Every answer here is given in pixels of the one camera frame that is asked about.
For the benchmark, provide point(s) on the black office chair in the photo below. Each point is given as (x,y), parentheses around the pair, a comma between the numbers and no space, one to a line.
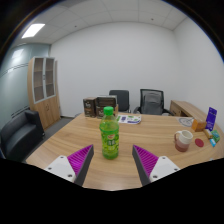
(120,99)

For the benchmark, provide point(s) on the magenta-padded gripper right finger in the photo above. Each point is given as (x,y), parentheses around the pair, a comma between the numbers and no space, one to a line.
(161,166)

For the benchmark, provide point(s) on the small tan box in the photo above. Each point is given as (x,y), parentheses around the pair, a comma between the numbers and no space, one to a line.
(208,133)

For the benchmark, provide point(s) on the white mug with brown base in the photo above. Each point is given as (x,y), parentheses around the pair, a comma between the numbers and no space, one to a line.
(184,138)

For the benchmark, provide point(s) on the large dark brown box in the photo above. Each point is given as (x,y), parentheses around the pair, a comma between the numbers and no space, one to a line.
(104,101)

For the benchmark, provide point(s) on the wooden cabinet with glass doors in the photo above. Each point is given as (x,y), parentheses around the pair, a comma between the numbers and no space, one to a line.
(43,96)

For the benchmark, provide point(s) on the black leather sofa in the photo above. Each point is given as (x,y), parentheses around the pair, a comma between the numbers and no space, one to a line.
(20,135)

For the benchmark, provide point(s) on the purple standing pouch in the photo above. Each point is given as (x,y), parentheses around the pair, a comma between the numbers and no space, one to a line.
(211,118)

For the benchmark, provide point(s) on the small dark brown box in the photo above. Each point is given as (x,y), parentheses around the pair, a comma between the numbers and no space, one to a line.
(89,107)

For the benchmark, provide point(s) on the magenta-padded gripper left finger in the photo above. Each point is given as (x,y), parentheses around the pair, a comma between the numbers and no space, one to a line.
(63,166)

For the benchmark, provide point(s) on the wooden side desk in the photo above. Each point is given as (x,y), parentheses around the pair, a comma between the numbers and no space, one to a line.
(186,108)

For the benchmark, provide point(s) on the green drink bottle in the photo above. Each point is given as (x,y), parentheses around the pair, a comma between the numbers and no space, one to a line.
(109,140)

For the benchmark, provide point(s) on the white and green leaflet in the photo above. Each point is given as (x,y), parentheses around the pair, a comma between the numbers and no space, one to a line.
(129,119)

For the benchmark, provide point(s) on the small blue packet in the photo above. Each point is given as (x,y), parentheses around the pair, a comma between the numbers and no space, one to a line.
(213,142)

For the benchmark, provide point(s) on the rectangular ceiling light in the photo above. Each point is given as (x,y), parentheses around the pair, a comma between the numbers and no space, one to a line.
(33,30)

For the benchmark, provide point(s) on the mesh office chair, grey back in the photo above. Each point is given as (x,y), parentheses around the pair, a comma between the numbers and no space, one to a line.
(151,102)

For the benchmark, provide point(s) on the orange-brown cardboard box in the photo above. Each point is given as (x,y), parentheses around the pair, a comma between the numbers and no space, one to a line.
(198,125)

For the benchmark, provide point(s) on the round grey-white disc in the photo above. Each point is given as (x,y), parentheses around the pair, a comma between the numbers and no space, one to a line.
(185,121)

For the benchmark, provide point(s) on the flat round red coaster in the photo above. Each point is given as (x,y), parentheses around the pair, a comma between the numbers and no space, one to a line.
(199,142)

